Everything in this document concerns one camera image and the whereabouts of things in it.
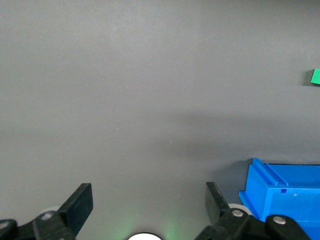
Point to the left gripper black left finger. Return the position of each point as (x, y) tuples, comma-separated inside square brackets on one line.
[(80, 205)]

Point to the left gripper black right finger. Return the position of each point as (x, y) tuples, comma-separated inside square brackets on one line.
[(216, 205)]

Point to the small green cube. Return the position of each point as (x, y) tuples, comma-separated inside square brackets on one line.
[(316, 76)]

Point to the blue plastic storage bin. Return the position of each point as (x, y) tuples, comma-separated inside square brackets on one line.
[(287, 200)]

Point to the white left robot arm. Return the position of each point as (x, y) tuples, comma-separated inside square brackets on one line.
[(145, 237)]

